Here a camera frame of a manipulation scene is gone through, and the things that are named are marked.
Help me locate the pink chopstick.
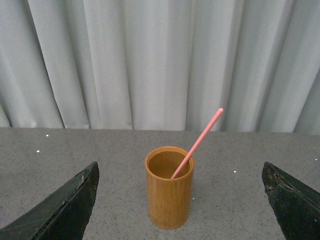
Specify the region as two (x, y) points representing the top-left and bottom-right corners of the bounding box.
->
(170, 108), (224, 179)

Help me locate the bamboo chopstick holder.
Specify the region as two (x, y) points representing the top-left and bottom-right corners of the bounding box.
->
(145, 146), (195, 230)

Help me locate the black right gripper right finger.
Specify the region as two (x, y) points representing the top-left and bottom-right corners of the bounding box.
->
(261, 162), (320, 240)

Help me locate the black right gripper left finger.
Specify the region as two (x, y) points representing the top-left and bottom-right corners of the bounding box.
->
(0, 161), (100, 240)

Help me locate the grey curtain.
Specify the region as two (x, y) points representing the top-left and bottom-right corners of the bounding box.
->
(0, 0), (320, 134)

